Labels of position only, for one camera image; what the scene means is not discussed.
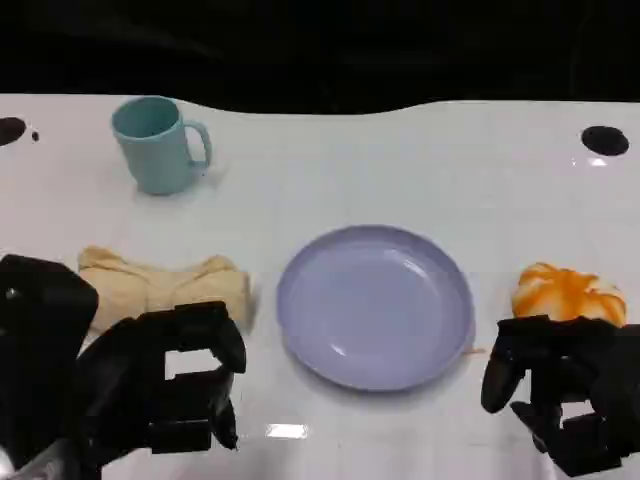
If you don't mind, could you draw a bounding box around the pale green mug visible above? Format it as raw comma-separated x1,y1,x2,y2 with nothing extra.
110,97,214,196

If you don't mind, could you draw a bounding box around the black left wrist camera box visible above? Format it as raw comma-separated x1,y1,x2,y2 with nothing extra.
0,253,100,366

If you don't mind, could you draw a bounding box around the beige towel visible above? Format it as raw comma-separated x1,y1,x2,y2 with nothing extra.
77,244,255,334

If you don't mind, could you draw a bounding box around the orange and white toy bread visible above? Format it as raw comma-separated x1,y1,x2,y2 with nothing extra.
510,260,628,329

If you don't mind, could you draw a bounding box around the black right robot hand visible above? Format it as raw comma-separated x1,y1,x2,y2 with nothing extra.
480,314,640,479

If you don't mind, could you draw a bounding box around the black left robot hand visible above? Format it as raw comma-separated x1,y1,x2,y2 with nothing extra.
74,301,249,470

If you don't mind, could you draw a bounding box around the lilac plate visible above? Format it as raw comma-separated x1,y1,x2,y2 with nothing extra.
276,224,475,392

